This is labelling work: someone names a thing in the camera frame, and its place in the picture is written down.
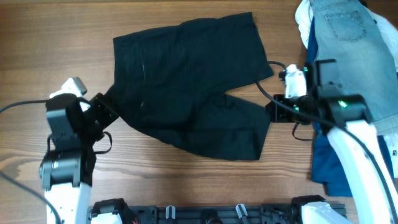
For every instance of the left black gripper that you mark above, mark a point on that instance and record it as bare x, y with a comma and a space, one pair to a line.
99, 101

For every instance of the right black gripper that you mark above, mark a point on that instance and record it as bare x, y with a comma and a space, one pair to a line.
278, 115

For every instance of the black shorts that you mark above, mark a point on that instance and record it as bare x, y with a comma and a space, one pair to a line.
172, 83

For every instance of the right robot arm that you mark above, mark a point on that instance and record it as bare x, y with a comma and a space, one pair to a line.
347, 123

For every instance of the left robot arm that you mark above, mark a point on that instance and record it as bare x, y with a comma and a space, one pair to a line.
66, 170

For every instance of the blue t-shirt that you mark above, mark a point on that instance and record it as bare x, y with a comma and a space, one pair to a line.
326, 166

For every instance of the light blue denim shorts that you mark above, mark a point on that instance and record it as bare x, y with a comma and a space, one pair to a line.
346, 32

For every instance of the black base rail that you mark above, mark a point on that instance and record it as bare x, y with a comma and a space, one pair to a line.
262, 214

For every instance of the left grey rail clip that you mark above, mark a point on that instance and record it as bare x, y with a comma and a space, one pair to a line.
170, 212

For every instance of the grey rail clip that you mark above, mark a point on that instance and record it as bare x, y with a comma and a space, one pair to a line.
241, 211
170, 212

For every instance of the right grey rail clip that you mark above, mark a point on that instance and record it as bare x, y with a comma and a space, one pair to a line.
241, 211

